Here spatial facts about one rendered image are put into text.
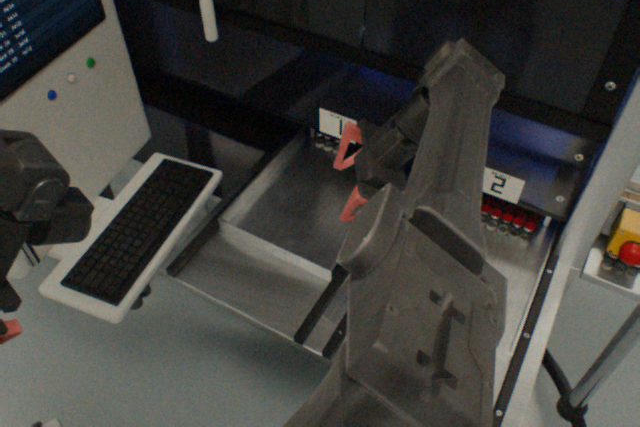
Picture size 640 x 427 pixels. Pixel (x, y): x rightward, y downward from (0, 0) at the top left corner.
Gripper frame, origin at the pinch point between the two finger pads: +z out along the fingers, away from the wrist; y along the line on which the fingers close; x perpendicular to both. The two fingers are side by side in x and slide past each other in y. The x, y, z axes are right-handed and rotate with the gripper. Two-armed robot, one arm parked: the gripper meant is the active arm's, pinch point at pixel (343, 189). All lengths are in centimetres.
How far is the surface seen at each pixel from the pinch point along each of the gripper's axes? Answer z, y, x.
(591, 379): 29, 2, 107
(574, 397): 39, 2, 114
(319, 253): 26.3, -8.7, 15.4
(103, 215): 62, -28, -18
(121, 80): 43, -52, -25
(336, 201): 24.5, -22.2, 19.8
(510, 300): 5.5, 4.7, 42.6
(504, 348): 7.2, 14.1, 39.0
